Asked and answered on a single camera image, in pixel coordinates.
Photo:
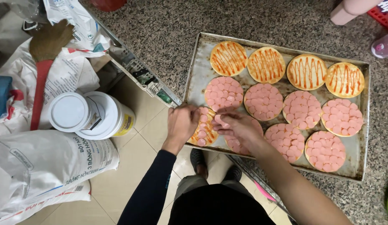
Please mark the person's left hand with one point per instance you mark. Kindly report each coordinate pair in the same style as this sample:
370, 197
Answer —
181, 125

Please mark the person's right hand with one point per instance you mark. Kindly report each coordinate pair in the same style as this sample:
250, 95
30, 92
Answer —
244, 129

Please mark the person's left fingers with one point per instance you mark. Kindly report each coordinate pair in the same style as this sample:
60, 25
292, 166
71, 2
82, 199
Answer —
191, 110

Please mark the person's right fingers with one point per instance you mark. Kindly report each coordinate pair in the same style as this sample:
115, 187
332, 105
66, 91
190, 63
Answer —
230, 118

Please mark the pink sausage slices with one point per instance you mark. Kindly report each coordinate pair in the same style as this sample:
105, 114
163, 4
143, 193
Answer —
218, 119

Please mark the partly topped pizza base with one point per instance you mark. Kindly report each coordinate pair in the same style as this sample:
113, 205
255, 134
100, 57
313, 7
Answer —
207, 134

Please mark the metal baking tray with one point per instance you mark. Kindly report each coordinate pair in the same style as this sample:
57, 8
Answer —
197, 78

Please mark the black shoe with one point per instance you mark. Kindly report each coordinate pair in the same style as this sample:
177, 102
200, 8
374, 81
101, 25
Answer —
197, 159
233, 173

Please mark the sauce-striped pizza base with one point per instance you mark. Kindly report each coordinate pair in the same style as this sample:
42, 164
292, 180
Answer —
228, 58
266, 65
344, 80
307, 72

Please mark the group of sausage-covered pizzas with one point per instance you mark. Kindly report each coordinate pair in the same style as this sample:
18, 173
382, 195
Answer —
302, 109

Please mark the person's grey trousers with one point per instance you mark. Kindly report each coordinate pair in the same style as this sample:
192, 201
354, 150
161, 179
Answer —
191, 184

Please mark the large white plastic jar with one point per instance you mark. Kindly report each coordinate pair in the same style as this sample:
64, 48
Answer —
112, 118

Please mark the pink plastic piece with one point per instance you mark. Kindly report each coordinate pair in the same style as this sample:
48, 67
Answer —
264, 191

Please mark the person's black top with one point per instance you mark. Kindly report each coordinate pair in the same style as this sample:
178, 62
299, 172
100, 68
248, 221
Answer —
219, 206

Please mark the small white plastic jar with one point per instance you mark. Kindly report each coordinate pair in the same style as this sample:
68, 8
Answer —
68, 111

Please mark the crumpled white sack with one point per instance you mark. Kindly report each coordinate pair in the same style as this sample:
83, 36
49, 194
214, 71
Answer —
68, 75

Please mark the white printed plastic bag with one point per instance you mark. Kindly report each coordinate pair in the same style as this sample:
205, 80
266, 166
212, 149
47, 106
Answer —
84, 28

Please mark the red plastic container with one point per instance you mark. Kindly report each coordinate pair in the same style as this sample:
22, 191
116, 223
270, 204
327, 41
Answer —
108, 3

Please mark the white printed flour sack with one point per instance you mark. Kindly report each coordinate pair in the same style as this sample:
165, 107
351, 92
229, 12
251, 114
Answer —
56, 162

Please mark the red-striped white flour sack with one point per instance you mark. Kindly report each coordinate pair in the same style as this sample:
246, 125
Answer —
56, 200

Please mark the clear bottle with pink cap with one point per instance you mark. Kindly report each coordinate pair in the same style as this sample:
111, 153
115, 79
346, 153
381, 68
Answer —
383, 47

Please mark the red plastic crate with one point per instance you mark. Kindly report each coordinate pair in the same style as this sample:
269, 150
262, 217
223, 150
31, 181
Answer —
383, 14

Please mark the blue plastic thing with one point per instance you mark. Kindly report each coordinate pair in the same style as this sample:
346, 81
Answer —
1, 97

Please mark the clear plastic bag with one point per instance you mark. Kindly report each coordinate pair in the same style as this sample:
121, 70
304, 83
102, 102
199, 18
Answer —
28, 9

